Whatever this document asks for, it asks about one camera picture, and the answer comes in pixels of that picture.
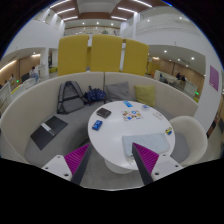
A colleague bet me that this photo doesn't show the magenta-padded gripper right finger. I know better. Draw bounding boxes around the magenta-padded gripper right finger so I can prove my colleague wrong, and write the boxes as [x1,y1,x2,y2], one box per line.
[131,142,184,186]

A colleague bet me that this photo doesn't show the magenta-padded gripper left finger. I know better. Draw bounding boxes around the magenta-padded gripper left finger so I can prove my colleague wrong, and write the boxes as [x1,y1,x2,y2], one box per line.
[41,142,93,186]

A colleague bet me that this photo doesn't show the light blue towel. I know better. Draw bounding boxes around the light blue towel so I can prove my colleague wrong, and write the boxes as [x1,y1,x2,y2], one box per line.
[121,132,171,164]

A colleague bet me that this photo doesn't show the black laptop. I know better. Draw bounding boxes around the black laptop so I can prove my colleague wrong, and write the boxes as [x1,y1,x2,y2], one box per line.
[30,115,69,151]

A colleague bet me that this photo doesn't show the small white box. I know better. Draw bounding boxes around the small white box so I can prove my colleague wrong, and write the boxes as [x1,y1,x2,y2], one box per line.
[152,111,165,120]

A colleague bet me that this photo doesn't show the colourful sticker sheet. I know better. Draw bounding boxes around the colourful sticker sheet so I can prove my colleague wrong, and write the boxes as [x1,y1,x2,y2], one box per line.
[121,109,143,122]

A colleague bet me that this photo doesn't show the white armchair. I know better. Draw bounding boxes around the white armchair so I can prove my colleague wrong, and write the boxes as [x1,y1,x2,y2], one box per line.
[169,115,209,167]

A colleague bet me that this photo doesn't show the black wallet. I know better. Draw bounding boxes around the black wallet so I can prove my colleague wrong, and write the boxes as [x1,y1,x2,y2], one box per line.
[96,107,112,119]

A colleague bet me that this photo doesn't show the grey backpack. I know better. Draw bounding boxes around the grey backpack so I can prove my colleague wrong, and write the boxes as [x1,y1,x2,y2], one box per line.
[56,80,87,115]

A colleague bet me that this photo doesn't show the yellow-green cushion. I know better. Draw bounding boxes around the yellow-green cushion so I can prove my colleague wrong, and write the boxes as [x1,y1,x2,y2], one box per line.
[134,84,157,108]

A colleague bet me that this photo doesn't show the navy blue bag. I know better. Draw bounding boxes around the navy blue bag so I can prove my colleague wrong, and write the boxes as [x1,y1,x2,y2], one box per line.
[83,85,107,105]

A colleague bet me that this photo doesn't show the curved beige sofa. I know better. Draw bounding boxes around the curved beige sofa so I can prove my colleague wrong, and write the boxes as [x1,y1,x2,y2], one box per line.
[0,71,200,168]

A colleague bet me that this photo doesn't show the yellow acoustic panel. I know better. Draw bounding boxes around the yellow acoustic panel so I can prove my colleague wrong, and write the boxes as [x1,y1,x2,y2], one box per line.
[122,38,150,77]
[57,34,90,77]
[89,34,124,73]

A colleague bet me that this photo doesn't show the ceiling lights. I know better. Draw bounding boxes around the ceiling lights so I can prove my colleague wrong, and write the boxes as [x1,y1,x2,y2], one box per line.
[49,0,153,22]

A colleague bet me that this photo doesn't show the purple wall panel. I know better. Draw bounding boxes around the purple wall panel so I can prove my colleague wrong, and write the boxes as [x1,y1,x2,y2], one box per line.
[208,65,220,92]

